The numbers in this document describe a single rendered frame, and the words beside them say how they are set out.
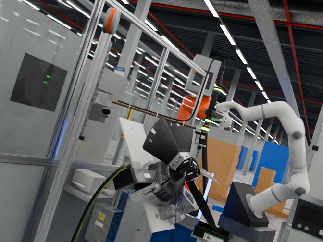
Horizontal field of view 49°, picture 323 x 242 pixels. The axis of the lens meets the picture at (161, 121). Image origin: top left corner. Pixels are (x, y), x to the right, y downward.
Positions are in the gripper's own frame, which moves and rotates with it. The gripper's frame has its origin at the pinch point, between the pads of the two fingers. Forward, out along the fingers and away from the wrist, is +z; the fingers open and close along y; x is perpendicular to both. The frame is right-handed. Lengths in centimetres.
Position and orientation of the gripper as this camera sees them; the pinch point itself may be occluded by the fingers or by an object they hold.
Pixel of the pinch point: (209, 112)
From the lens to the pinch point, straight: 213.7
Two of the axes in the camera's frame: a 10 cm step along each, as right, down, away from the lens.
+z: -4.8, -1.7, -8.6
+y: -8.3, -2.5, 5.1
